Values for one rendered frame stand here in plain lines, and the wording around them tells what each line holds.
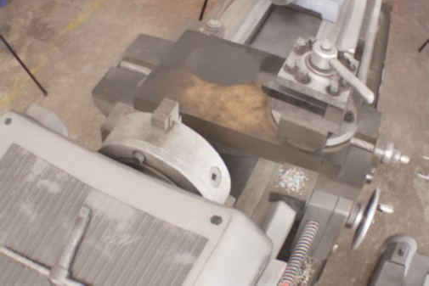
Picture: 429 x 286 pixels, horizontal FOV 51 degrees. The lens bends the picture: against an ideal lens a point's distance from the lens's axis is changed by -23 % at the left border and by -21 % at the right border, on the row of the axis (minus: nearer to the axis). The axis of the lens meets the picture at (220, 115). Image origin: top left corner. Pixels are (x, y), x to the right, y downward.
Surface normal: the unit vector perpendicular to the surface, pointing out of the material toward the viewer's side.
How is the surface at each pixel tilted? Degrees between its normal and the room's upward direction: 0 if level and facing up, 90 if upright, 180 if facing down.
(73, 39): 0
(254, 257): 45
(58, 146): 0
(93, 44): 0
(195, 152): 33
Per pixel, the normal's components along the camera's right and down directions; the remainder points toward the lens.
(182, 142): 0.40, -0.54
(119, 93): 0.06, -0.71
